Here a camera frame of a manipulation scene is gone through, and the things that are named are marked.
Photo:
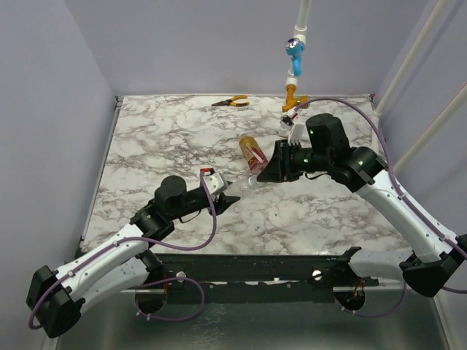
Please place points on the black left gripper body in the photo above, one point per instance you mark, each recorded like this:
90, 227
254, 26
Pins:
200, 203

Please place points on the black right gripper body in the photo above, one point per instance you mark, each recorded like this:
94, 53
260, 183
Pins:
285, 160

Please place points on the gold label drink bottle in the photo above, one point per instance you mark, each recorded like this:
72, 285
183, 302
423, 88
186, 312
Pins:
253, 154

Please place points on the clear plastic bottle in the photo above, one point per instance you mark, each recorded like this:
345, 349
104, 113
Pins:
244, 185

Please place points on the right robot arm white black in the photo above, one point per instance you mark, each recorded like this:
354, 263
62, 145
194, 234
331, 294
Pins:
436, 252

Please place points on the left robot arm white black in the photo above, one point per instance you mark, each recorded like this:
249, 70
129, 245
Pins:
58, 297

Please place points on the orange brass faucet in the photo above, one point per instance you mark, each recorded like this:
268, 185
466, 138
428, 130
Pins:
291, 101

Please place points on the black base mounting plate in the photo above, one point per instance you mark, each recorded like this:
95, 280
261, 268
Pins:
191, 279

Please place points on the blue plastic faucet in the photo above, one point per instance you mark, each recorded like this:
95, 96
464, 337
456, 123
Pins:
294, 48

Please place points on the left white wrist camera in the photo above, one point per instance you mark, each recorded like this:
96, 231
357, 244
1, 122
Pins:
216, 183

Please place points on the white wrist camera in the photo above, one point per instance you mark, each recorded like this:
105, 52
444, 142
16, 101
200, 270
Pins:
216, 183
291, 131

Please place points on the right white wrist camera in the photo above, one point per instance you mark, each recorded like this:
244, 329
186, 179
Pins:
291, 131

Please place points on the yellow handled pliers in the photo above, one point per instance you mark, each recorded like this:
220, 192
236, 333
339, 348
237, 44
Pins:
235, 101

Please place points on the white PVC pipe frame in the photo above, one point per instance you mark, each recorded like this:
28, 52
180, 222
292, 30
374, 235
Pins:
401, 51

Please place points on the aluminium rail frame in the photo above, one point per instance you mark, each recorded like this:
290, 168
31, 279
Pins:
150, 137

